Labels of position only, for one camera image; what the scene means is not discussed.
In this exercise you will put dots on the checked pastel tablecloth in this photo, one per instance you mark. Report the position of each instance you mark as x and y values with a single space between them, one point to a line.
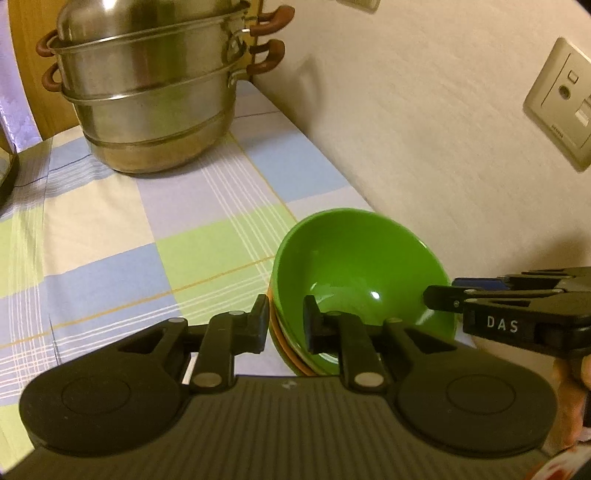
101 217

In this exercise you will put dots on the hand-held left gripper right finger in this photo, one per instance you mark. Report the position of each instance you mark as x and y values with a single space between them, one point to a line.
311 325

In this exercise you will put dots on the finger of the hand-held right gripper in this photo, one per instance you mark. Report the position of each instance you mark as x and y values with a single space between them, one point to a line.
443 299
475 282

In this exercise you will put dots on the person's right hand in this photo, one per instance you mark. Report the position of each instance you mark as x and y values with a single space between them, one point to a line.
570 410

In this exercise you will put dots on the beige wall switch plate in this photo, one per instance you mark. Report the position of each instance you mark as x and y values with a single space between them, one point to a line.
360 4

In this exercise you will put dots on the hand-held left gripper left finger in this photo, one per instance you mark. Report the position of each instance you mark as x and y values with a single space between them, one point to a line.
258 323

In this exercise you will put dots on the beige wall socket panel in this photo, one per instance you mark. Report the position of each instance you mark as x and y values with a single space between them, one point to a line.
561 106

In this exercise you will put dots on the orange plastic bowl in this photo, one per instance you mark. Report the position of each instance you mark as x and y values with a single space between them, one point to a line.
291 360

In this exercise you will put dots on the green plastic bowl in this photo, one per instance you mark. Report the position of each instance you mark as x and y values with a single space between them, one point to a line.
323 362
351 258

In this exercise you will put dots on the purple curtain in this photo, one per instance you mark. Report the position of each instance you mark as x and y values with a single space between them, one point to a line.
18 92

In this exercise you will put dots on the stainless steel steamer pot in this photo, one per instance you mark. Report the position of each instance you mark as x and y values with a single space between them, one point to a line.
152 106

